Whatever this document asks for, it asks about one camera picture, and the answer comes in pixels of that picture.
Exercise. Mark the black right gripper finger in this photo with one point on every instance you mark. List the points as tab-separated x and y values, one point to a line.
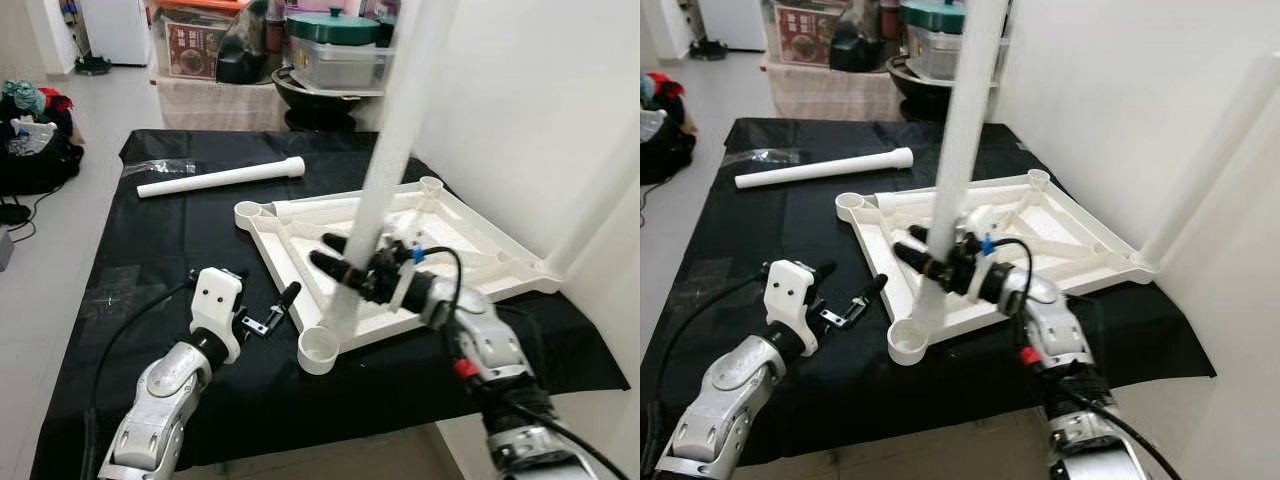
336	243
918	262
919	234
335	270

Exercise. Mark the white plastic table top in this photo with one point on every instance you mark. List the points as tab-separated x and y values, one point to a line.
1070	240
480	250

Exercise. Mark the black plastic sheet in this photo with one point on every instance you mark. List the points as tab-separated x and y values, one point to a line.
200	240
800	230

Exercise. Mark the clear tape patch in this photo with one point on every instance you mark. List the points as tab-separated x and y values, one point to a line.
130	295
730	285

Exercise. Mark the clear plastic wrap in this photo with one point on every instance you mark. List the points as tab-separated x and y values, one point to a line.
160	165
755	156

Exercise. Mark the black wok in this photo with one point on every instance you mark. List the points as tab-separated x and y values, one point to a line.
915	85
300	95

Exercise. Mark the beige cloth covered table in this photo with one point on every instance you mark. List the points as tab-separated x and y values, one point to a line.
215	105
825	95

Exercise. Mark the clear plastic container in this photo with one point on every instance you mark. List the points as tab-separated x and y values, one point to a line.
935	55
340	65

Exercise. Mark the black suitcase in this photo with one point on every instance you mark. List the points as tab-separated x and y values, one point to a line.
665	155
35	170

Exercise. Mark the green lidded pot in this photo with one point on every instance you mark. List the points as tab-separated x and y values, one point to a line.
330	25
935	15

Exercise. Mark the red printed cardboard box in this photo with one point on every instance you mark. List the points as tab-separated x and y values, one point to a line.
190	50
808	38

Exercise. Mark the white plastic bag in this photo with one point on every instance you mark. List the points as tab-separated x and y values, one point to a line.
30	135
650	125

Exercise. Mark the black router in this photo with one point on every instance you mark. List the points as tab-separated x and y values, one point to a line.
12	212

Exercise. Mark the grey electrical box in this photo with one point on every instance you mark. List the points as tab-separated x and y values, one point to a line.
4	248

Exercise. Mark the black mop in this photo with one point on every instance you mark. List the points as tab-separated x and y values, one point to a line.
708	50
93	65

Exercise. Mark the white cabinet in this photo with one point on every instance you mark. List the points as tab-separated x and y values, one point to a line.
115	30
735	20

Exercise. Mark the orange plastic lid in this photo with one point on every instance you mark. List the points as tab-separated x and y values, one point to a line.
200	5

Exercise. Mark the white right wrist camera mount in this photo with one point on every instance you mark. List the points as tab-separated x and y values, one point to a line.
978	283
405	290

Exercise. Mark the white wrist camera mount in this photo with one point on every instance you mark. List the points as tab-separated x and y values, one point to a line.
405	290
978	283
215	300
790	295

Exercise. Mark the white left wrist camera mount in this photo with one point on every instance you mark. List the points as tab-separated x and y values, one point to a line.
215	300
790	295

